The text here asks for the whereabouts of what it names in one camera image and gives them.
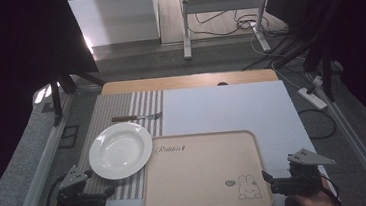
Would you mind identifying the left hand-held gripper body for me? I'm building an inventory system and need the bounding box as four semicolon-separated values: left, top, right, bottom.
53;163;97;206

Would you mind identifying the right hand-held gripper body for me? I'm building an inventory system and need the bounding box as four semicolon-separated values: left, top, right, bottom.
285;145;340;197

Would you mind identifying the person's right hand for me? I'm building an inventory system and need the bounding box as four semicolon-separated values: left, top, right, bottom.
291;185;339;206

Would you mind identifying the white round plate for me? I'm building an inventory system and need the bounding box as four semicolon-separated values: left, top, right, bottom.
86;119;156;183

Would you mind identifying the beige tray with rabbit print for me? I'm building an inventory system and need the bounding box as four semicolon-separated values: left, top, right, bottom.
136;127;275;206

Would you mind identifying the grey striped placemat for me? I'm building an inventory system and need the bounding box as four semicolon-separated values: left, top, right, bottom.
69;89;174;205

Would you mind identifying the light blue placemat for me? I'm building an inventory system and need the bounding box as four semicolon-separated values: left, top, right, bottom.
79;76;331;206

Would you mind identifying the white power strip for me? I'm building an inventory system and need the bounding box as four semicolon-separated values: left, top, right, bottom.
296;84;329;113

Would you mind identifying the black stand leg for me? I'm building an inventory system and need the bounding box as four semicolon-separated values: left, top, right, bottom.
319;45;337;104
47;73;66;127

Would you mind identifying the black curtain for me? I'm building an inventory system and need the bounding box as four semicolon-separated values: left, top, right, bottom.
0;0;111;206
263;0;366;151

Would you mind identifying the white metal stand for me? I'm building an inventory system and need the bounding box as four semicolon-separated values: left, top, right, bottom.
178;0;279;62

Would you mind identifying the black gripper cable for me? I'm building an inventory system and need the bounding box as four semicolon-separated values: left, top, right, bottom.
39;174;70;206
317;172;344;206

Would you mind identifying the aluminium rail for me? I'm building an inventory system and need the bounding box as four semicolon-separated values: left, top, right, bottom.
304;66;366;206
0;91;85;206

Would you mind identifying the black floor frame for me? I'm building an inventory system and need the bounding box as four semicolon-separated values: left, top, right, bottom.
56;124;82;150

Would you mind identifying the black looped floor cable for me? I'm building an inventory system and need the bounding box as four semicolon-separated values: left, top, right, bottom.
296;106;339;142

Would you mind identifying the fork with wooden handle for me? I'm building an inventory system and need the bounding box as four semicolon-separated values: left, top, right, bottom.
110;111;164;124

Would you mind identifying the black cable bundle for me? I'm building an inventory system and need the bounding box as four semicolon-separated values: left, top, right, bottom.
238;26;323;74

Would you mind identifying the white cable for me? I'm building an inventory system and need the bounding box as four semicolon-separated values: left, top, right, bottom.
247;18;308;95

